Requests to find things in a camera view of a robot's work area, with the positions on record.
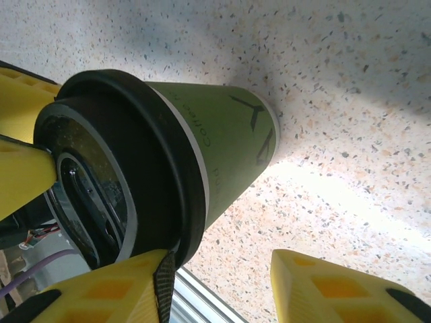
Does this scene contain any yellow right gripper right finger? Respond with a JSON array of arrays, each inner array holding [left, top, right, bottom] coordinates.
[[271, 248, 431, 323]]

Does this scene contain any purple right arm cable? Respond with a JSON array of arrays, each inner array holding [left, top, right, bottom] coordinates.
[[0, 248, 80, 299]]

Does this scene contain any red wire bundle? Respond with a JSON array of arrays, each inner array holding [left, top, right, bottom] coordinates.
[[18, 224, 63, 250]]

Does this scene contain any green paper coffee cup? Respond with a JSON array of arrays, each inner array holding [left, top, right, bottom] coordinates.
[[143, 80, 282, 228]]

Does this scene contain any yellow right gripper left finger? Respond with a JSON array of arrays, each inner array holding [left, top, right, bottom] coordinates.
[[0, 250, 176, 323]]

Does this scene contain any aluminium mounting rail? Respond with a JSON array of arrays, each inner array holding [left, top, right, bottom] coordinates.
[[173, 267, 252, 323]]

